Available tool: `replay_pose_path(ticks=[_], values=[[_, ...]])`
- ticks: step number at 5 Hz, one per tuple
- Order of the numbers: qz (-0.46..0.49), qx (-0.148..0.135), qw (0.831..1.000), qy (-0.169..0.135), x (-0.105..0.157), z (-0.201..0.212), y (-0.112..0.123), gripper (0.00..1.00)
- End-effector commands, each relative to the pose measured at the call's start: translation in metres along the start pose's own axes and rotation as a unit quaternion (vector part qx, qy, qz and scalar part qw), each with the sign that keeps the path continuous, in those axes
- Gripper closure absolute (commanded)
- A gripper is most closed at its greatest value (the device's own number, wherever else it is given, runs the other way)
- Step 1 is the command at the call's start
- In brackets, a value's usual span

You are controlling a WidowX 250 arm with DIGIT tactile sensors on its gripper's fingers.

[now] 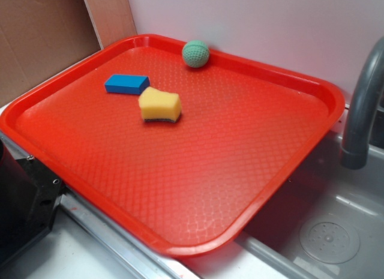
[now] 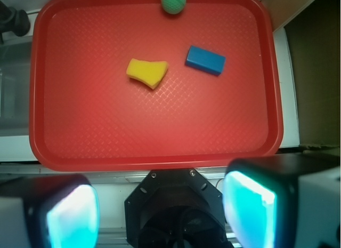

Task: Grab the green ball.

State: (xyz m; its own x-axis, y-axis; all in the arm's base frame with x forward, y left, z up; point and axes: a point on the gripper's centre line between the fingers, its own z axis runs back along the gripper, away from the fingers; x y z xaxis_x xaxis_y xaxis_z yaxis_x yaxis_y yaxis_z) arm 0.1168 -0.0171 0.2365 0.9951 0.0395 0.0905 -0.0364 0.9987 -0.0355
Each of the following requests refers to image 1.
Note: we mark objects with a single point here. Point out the green dimpled ball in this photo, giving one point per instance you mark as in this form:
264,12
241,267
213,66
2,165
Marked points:
195,53

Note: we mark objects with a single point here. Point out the yellow sponge with dark base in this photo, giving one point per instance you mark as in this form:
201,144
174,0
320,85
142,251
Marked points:
156,105

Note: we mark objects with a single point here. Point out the red plastic tray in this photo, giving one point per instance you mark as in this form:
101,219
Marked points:
183,188

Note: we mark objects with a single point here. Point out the blue rectangular block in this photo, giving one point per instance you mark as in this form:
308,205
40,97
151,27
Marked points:
127,84

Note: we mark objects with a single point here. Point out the grey plastic sink basin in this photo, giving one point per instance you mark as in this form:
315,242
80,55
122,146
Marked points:
326,221

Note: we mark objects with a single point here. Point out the grey sink faucet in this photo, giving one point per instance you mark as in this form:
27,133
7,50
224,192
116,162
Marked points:
364,124

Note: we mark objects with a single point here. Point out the brown cardboard panel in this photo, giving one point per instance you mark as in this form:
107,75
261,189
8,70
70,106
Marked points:
41,38

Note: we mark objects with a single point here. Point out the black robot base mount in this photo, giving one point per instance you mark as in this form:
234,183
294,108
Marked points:
29,197

